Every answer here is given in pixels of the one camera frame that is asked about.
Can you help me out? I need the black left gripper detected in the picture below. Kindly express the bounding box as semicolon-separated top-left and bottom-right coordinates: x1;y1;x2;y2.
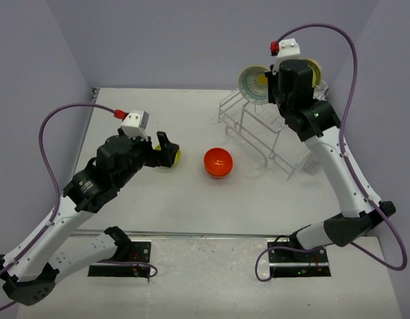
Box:
115;127;179;187

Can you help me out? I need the lime green bowl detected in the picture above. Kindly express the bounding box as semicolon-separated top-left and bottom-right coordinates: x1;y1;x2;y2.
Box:
154;144;181;168

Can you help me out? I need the tan bowl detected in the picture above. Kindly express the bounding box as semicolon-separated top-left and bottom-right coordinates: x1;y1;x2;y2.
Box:
238;65;269;105
303;58;322;86

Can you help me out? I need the olive green bowl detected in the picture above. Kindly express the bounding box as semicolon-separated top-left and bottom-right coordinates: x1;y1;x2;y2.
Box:
310;66;318;88

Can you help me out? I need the orange bowl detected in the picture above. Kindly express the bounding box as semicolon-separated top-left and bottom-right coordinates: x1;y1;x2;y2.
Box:
203;148;234;171
207;171;230;179

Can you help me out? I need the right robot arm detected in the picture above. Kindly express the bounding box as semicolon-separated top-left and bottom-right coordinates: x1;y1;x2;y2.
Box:
265;59;396;261

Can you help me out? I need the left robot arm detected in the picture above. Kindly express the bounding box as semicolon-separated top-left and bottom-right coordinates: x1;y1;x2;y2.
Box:
0;132;179;306

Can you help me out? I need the white cutlery holder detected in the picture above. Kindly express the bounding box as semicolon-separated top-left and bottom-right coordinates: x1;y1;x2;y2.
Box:
302;158;320;175

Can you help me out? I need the white wire dish rack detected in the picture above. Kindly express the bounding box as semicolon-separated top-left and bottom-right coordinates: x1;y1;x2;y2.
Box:
218;90;316;178

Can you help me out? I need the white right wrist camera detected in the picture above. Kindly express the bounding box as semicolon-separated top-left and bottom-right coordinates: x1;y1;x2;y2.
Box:
270;38;301;75

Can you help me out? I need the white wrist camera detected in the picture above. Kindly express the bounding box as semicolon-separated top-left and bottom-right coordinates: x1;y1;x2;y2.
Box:
120;110;150;140
270;38;301;75

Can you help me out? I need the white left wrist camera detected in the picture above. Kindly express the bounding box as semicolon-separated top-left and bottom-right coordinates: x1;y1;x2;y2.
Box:
120;110;150;140

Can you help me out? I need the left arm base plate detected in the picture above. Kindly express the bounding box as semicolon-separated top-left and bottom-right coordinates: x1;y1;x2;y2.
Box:
87;241;155;279

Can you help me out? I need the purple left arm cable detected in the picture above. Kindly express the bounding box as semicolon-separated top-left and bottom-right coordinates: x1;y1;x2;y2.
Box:
0;103;159;315

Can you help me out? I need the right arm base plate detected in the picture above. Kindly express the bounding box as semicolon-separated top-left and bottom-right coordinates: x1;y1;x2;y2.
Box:
267;238;332;278

